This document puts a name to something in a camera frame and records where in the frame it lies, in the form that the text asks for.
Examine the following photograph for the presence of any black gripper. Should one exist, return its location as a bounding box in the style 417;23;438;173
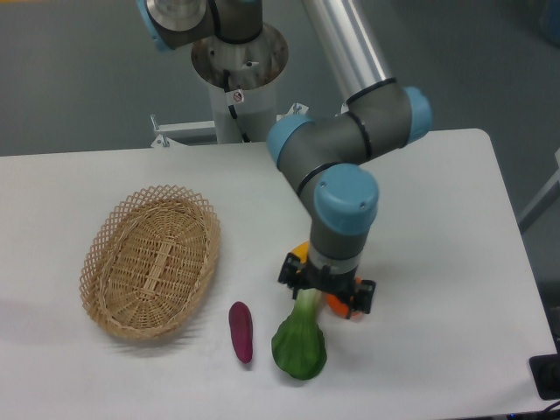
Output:
278;253;376;319

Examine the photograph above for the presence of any green leafy toy vegetable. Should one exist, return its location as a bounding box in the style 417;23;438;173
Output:
271;289;327;381

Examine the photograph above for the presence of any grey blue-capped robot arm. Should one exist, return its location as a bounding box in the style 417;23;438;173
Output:
137;1;432;313

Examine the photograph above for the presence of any orange toy fruit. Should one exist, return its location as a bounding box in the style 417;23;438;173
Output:
326;276;362;319

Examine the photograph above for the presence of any yellow toy papaya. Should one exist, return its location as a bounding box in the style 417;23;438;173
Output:
290;241;310;273

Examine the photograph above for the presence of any purple toy sweet potato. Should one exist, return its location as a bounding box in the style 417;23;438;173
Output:
228;301;253;364

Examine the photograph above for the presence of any oval woven wicker basket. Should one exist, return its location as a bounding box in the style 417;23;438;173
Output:
80;185;221;340

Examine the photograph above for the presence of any black device at table edge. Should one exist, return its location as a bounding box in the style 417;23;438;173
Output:
528;353;559;401

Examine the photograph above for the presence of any white table leg right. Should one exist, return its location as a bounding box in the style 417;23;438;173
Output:
517;150;559;235

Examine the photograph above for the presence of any white metal base frame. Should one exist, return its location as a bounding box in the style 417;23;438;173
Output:
149;101;316;148

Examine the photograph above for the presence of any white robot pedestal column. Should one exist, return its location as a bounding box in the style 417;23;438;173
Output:
192;24;289;143

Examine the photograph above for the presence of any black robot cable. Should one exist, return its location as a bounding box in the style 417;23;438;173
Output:
221;68;252;144

